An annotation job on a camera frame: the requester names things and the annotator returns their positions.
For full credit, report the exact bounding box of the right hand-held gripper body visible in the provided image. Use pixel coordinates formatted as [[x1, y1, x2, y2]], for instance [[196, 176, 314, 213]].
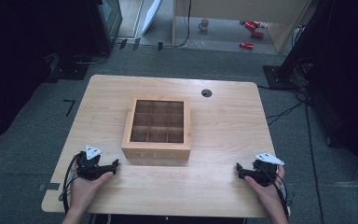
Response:
[[243, 152, 285, 188]]

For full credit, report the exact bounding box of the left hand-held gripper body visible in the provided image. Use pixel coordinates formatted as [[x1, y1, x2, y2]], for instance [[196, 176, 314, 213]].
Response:
[[75, 144, 115, 182]]

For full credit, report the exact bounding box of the wooden tea box with window lid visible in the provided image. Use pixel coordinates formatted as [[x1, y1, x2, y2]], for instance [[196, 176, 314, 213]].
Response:
[[121, 95, 192, 163]]

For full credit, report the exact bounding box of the person's left hand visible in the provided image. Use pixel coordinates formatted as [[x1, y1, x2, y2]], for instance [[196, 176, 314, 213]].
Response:
[[69, 170, 115, 217]]

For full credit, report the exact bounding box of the person's right hand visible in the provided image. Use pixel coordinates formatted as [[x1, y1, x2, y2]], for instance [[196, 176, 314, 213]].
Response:
[[243, 164, 288, 216]]

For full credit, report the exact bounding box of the grey tape strip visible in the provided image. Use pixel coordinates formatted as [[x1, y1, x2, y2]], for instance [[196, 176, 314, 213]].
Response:
[[37, 182, 62, 191]]

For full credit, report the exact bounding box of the black tape corner mark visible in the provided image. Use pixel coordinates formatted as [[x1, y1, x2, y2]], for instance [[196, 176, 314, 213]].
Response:
[[62, 99, 76, 118]]

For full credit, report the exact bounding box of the black monitor cabinet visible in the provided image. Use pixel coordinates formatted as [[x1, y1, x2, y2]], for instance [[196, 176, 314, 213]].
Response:
[[85, 0, 124, 54]]

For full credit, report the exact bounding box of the grey mug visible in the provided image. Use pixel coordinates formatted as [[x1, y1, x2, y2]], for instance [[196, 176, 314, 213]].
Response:
[[198, 18, 210, 32]]

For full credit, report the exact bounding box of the white board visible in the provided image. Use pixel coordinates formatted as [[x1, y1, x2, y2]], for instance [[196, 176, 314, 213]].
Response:
[[141, 0, 163, 35]]

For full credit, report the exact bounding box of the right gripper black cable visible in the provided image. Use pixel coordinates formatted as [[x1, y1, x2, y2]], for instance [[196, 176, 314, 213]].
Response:
[[260, 167, 293, 217]]

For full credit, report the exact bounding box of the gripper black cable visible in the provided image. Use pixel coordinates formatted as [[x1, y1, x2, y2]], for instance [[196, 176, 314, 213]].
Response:
[[58, 151, 84, 215], [260, 167, 293, 217]]

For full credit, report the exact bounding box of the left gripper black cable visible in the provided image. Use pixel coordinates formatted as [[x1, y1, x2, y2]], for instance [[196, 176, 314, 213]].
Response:
[[58, 151, 84, 215]]

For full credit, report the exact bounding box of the black floor cable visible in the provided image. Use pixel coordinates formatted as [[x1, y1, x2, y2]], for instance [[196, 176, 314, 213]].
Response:
[[256, 83, 312, 127]]

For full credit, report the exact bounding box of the black stand base plate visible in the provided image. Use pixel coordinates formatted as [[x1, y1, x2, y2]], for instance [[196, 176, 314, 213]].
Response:
[[47, 54, 91, 81]]

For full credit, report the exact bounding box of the black stand with cables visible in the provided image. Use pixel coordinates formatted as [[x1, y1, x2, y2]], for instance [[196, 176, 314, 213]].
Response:
[[262, 0, 337, 91]]

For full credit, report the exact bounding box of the black hanging cable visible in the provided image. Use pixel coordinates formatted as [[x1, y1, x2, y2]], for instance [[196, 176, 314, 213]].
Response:
[[162, 0, 193, 49]]

